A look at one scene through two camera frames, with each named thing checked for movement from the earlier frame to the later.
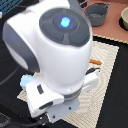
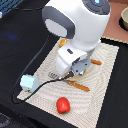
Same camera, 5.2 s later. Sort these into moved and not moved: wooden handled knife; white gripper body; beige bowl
Moved: white gripper body
Not moved: beige bowl; wooden handled knife
